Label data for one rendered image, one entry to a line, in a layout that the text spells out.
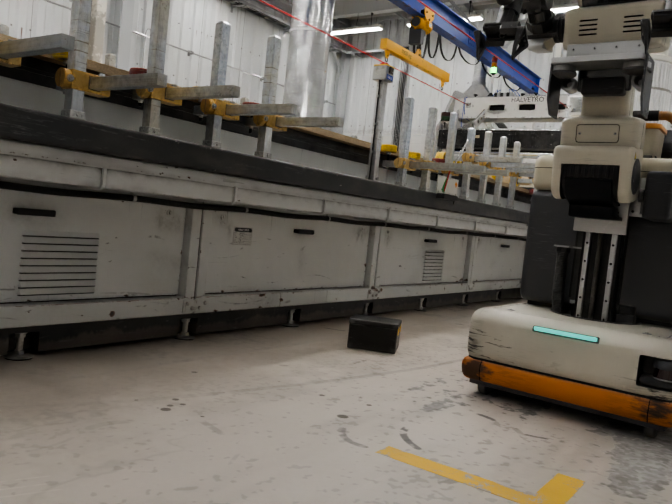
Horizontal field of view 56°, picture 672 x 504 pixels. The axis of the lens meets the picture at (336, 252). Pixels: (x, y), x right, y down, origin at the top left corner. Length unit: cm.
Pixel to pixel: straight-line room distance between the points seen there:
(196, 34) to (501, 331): 1030
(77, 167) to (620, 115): 155
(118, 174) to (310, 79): 564
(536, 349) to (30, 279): 151
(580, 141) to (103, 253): 154
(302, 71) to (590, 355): 596
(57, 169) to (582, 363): 154
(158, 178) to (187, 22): 978
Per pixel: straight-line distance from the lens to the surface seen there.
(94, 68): 209
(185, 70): 1165
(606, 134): 205
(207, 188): 217
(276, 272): 281
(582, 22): 215
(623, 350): 194
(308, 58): 751
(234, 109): 215
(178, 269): 242
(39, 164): 182
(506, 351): 204
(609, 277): 222
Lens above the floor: 51
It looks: 3 degrees down
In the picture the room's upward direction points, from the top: 6 degrees clockwise
